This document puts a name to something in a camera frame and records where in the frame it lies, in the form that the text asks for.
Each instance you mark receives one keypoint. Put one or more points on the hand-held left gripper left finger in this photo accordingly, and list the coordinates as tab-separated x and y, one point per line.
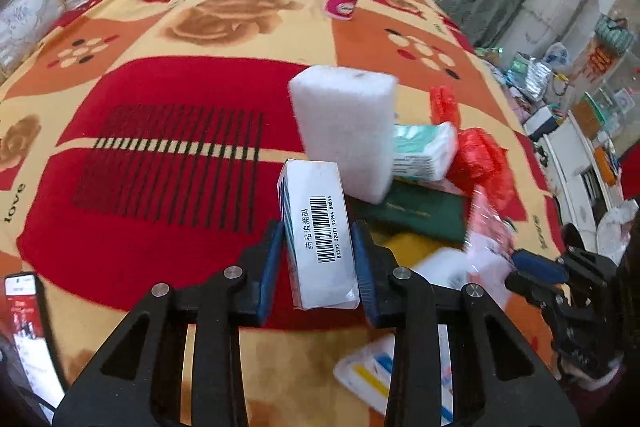
270	272

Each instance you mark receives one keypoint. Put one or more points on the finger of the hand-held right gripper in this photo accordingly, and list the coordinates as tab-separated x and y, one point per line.
537	264
525	287

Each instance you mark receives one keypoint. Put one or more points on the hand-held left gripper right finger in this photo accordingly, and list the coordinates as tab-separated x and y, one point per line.
362	267

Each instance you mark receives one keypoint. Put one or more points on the pink clear plastic packet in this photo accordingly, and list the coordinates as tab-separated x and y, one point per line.
492	237

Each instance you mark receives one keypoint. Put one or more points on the white barcode medicine box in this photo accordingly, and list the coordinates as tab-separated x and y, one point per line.
320	227

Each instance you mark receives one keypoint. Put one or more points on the dark green booklet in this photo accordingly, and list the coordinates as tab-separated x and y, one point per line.
420	212

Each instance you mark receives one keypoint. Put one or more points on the white low cabinet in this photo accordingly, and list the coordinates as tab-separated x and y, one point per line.
585	177

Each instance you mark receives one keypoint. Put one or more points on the white blue yellow packet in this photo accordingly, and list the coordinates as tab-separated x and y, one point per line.
365	367

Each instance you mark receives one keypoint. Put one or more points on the red plastic bag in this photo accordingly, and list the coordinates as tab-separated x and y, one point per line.
475	157

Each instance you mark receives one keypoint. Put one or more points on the white teal tissue packet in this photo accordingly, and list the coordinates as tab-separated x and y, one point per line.
425	152

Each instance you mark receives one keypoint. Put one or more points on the white foam block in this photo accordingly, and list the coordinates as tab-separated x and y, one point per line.
345	127

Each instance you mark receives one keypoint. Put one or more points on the silver foil bag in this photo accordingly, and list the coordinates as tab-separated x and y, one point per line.
536	77

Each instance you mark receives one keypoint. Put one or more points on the red orange printed blanket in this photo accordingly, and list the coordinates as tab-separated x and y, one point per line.
150	72

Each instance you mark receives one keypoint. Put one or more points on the smartphone with lit screen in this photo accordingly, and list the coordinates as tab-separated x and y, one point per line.
25	322

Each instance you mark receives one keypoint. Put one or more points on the grey embroidered bolster pillow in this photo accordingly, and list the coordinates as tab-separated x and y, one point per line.
35	12

